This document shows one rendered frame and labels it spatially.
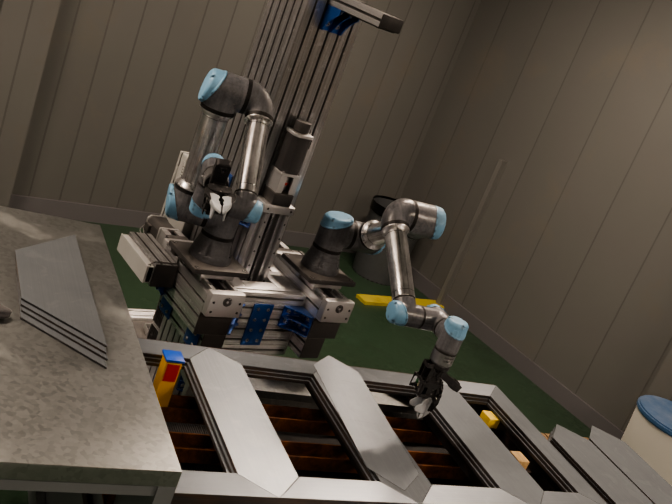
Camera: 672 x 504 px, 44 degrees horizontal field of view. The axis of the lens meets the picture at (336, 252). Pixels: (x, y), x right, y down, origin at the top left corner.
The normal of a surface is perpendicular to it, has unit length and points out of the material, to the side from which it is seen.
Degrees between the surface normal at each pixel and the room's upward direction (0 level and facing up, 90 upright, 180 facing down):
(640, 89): 90
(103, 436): 0
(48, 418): 0
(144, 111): 90
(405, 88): 90
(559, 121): 90
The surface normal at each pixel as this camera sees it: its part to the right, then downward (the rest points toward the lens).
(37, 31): 0.53, 0.45
